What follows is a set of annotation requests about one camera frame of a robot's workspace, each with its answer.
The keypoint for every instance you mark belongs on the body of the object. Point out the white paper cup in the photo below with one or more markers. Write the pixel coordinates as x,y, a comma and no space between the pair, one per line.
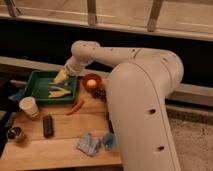
28,106

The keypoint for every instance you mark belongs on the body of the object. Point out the orange bowl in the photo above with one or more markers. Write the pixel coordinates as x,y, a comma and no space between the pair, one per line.
88,77

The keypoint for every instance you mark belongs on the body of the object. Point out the yellow banana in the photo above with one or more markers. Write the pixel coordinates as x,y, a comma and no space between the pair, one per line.
56,92

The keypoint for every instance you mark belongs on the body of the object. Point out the green plastic tray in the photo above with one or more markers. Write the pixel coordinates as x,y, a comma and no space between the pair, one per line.
40,84

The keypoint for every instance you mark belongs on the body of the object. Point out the purple grapes bunch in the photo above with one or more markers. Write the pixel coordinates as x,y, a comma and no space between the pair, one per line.
99,93

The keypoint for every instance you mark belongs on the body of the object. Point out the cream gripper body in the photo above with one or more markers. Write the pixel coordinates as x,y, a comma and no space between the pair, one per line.
71,68

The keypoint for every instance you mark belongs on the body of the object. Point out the crumpled grey blue cloth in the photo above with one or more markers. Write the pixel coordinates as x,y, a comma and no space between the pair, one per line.
88,144

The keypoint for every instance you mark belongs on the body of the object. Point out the metal can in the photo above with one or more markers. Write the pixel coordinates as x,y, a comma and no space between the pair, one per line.
15,134

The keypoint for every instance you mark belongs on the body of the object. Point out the blue object left edge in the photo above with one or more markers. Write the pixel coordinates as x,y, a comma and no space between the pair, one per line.
17,96

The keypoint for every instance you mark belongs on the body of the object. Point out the black remote control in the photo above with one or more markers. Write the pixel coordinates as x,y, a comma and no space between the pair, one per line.
48,130

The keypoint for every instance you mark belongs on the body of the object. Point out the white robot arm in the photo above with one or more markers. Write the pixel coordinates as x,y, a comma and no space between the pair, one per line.
136,89

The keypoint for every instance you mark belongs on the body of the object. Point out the yellow ball in bowl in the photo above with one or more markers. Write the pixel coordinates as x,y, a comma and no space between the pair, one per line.
91,83

